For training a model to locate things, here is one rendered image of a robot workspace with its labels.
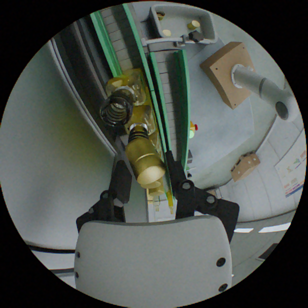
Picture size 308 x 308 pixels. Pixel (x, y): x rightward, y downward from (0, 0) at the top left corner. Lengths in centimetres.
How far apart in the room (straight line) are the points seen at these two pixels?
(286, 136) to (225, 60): 342
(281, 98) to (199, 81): 37
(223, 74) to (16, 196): 63
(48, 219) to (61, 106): 19
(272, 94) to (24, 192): 56
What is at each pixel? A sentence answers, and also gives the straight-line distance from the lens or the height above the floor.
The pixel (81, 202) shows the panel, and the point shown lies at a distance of 20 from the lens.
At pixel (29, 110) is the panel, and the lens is 18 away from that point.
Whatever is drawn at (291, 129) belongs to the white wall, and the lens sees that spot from 371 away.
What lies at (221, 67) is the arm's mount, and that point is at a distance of 50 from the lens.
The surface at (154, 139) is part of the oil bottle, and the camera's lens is 19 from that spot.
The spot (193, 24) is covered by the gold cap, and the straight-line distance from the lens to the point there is 49.
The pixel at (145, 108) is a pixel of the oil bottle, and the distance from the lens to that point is 16.
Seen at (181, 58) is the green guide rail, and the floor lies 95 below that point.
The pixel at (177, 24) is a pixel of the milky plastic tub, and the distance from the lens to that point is 52.
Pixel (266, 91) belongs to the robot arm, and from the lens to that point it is 43.
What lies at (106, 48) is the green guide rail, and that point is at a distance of 27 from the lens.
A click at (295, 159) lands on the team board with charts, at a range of 378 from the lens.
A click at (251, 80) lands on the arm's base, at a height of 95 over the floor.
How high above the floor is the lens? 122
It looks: 38 degrees down
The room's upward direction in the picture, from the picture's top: 174 degrees clockwise
